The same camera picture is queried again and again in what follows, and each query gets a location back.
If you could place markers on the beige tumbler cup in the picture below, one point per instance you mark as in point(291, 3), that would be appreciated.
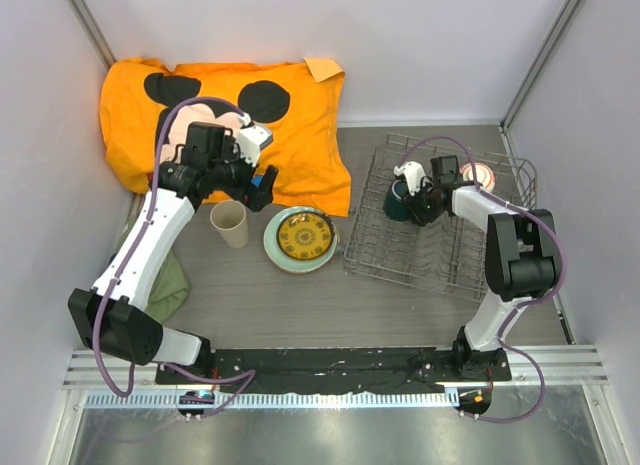
point(229, 218)

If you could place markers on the light green flower plate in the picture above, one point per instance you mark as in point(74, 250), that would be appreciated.
point(269, 237)

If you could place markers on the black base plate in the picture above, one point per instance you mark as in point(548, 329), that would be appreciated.
point(340, 371)

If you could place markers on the red white bowl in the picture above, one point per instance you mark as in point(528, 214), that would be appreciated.
point(483, 173)

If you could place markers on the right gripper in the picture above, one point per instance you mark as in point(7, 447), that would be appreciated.
point(422, 217)

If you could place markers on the orange Mickey Mouse cloth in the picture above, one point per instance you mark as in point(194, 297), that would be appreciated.
point(145, 109)

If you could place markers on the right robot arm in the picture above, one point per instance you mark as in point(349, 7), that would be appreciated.
point(522, 260)

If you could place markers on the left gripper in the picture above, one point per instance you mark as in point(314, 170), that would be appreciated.
point(255, 197)

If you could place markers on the green cloth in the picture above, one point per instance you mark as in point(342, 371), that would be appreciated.
point(169, 291)

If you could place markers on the grey wire dish rack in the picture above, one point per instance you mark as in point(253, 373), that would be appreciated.
point(445, 257)

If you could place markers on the white slotted cable duct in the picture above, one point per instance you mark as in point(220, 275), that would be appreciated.
point(183, 399)

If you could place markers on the dark green mug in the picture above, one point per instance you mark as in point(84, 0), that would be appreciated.
point(395, 205)

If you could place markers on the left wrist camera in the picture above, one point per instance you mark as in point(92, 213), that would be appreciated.
point(251, 141)

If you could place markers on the cream bird plate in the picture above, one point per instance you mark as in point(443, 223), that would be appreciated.
point(298, 267)

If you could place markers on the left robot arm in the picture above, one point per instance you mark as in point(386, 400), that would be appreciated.
point(111, 316)

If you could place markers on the yellow brown patterned plate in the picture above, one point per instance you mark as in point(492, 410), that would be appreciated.
point(305, 235)

